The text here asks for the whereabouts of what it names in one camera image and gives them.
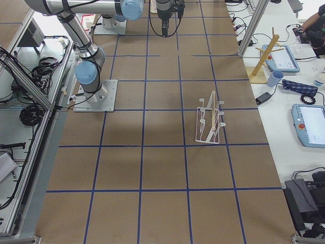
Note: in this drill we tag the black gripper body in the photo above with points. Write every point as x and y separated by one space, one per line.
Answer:
163 11

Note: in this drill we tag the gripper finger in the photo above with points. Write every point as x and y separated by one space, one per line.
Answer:
163 28
166 27

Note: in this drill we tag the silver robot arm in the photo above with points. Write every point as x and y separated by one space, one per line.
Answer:
109 22
88 72

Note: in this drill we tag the blue cup on desk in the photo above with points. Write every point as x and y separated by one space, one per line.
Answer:
274 78

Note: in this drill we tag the white paper cup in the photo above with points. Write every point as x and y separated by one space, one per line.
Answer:
319 80

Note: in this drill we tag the wooden mug tree stand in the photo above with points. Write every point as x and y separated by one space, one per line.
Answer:
254 74

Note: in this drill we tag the blue teach pendant far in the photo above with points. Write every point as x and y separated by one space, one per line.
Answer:
282 59

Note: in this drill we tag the blue teach pendant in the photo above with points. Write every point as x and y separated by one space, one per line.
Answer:
282 59
309 124

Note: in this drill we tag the black power adapter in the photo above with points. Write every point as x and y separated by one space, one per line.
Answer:
263 98

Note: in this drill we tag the person at desk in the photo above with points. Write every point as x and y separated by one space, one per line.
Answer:
314 29

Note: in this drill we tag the blue plaid cloth pouch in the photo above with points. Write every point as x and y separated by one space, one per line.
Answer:
300 88

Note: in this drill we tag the blue teach pendant near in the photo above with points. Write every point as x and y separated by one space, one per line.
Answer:
309 124

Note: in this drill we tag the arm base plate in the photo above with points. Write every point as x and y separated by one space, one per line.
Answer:
120 29
103 100

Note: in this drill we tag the aluminium frame post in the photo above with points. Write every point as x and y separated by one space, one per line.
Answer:
259 11

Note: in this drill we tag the white wire cup rack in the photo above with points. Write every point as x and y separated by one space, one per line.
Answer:
208 120

